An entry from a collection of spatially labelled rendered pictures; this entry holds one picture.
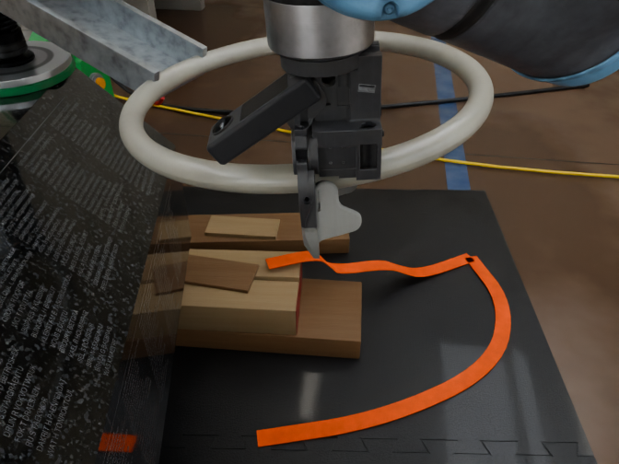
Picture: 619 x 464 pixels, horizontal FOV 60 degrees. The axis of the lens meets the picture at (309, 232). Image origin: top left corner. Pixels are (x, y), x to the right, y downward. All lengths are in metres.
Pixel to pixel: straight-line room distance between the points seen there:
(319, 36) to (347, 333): 1.19
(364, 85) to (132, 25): 0.59
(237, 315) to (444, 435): 0.62
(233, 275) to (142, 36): 0.79
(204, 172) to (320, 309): 1.08
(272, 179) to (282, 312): 0.96
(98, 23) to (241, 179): 0.55
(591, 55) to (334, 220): 0.27
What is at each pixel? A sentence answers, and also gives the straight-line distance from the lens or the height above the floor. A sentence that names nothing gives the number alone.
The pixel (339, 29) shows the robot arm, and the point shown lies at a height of 1.13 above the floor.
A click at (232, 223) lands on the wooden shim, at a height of 0.10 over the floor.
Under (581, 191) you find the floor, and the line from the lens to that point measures 2.50.
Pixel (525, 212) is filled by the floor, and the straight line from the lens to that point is 2.28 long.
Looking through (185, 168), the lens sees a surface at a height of 0.97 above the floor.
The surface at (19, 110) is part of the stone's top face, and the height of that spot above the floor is 0.85.
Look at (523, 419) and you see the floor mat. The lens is 1.58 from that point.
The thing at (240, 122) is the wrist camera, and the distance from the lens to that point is 0.49.
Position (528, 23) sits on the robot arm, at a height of 1.17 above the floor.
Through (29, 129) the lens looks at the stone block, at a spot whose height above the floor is 0.83.
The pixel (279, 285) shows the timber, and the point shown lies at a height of 0.19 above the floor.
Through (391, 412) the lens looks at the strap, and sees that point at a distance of 1.49.
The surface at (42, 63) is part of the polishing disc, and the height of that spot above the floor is 0.88.
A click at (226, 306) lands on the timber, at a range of 1.49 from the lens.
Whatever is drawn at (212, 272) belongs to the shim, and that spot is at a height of 0.21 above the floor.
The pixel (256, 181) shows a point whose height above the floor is 0.97.
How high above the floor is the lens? 1.27
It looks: 39 degrees down
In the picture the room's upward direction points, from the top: straight up
